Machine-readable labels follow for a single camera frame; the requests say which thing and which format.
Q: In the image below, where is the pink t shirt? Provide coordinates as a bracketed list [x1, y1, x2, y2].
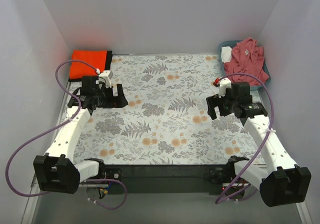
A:
[224, 37, 269, 86]

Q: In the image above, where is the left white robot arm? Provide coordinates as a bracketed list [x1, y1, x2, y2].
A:
[33, 70, 128, 194]

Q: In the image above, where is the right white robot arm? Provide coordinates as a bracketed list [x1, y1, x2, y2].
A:
[206, 78, 312, 207]

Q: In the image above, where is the floral table mat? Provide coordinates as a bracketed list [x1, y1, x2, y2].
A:
[73, 55, 257, 164]

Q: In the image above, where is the white t shirt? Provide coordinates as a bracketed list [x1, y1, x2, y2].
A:
[221, 46, 232, 63]

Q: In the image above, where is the teal laundry basket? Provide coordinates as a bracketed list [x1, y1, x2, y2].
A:
[217, 40, 271, 85]

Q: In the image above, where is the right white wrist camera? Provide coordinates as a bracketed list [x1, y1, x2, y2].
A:
[214, 78, 232, 97]

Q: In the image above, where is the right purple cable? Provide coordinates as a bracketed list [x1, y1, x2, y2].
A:
[215, 73, 276, 205]

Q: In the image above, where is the purple cable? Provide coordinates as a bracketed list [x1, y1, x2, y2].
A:
[215, 73, 276, 205]
[5, 60, 128, 210]

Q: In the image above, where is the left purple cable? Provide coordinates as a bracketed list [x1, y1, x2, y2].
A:
[5, 60, 128, 210]

